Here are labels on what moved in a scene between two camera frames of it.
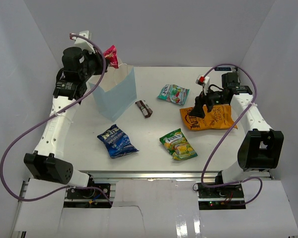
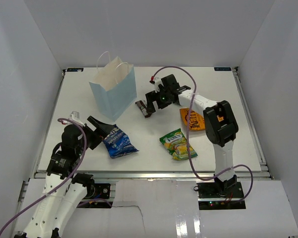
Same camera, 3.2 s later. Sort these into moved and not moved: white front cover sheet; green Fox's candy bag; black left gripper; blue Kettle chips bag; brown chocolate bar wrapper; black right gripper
Moved: black right gripper; black left gripper
Not moved: brown chocolate bar wrapper; white front cover sheet; green Fox's candy bag; blue Kettle chips bag
